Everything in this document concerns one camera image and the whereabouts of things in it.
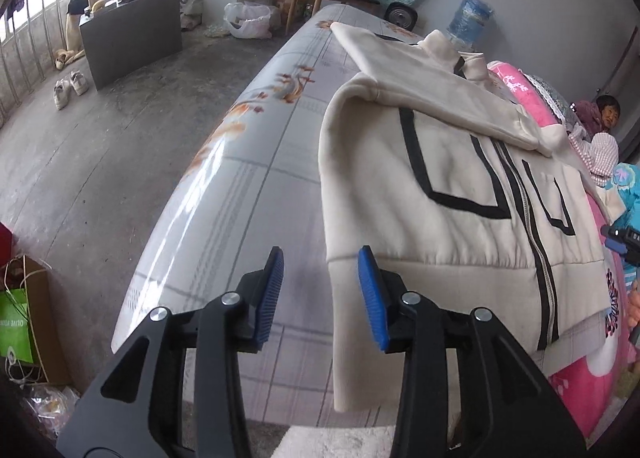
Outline blue printed garment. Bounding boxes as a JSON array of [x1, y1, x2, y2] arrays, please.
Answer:
[[602, 162, 640, 229]]

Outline metal window railing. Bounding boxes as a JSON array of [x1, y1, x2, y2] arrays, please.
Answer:
[[0, 0, 126, 129]]

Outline clear plastic bag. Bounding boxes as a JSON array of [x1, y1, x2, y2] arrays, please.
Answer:
[[22, 383, 81, 441]]

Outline black round fan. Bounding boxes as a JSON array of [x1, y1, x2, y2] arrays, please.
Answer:
[[385, 2, 418, 30]]

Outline pink floral blanket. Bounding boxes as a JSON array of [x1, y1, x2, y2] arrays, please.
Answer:
[[487, 60, 640, 444]]

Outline beige slippers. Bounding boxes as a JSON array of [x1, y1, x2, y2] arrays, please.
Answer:
[[54, 48, 86, 70]]

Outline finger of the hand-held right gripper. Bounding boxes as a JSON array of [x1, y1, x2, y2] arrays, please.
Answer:
[[600, 225, 626, 254]]

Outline blue water jug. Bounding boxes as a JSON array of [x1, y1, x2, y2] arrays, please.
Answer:
[[446, 0, 495, 52]]

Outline grey cabinet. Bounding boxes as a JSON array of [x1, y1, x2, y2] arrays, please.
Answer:
[[78, 0, 183, 90]]

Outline beige zip jacket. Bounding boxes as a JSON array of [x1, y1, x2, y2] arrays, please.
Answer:
[[318, 21, 626, 414]]

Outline green paper bag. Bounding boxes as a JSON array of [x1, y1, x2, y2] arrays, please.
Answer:
[[0, 288, 38, 366]]

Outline white plastic bag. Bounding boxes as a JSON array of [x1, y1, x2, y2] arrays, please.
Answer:
[[223, 1, 273, 39]]

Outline silver lace-trimmed pillow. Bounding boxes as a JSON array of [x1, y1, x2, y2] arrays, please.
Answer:
[[522, 72, 576, 126]]

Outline brown paper bag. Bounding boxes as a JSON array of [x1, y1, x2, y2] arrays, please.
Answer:
[[5, 254, 71, 384]]

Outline red paper bag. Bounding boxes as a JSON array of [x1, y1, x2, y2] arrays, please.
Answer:
[[0, 222, 15, 269]]

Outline pink checked cloth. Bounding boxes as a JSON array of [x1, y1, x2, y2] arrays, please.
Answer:
[[567, 131, 621, 176]]

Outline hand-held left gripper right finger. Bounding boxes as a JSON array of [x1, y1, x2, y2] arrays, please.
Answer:
[[356, 244, 588, 458]]

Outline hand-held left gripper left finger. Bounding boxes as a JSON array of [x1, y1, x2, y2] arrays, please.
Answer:
[[56, 245, 286, 458]]

